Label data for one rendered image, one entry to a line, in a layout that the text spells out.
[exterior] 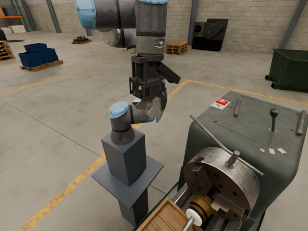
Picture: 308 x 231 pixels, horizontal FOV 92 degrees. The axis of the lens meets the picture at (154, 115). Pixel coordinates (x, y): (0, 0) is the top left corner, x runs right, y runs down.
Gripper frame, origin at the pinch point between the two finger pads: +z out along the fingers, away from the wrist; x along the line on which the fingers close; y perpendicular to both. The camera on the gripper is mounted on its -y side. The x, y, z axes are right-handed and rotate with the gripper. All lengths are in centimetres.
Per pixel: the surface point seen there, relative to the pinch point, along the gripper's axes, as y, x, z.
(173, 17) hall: -824, -734, -92
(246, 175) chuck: -24.8, 29.2, 24.0
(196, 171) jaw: -13.4, 13.7, 26.6
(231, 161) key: -20.7, 23.2, 17.7
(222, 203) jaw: -15.0, 27.0, 35.2
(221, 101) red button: -64, -3, 14
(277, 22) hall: -992, -199, -73
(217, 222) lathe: -22, 28, 59
